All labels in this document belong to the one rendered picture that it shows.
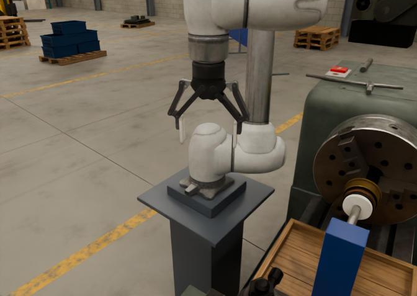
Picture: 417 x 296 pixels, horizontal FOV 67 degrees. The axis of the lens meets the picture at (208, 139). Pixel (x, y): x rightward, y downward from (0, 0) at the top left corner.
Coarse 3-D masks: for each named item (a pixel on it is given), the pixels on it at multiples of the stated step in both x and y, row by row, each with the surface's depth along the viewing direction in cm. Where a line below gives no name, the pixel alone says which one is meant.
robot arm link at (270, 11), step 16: (256, 0) 60; (272, 0) 59; (288, 0) 59; (304, 0) 60; (320, 0) 60; (256, 16) 62; (272, 16) 61; (288, 16) 61; (304, 16) 61; (320, 16) 63
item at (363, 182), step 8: (352, 184) 82; (360, 184) 81; (368, 184) 81; (376, 184) 82; (344, 192) 84; (352, 192) 80; (360, 192) 79; (368, 192) 79; (376, 192) 80; (376, 200) 80
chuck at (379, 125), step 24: (360, 120) 92; (384, 120) 89; (336, 144) 92; (360, 144) 88; (384, 144) 84; (408, 144) 81; (336, 168) 95; (384, 168) 87; (408, 168) 83; (336, 192) 98; (384, 216) 92; (408, 216) 88
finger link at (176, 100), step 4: (180, 80) 73; (180, 84) 73; (180, 88) 74; (180, 92) 74; (176, 96) 75; (180, 96) 75; (176, 100) 75; (172, 104) 76; (176, 104) 76; (172, 108) 76; (168, 112) 77; (172, 112) 77
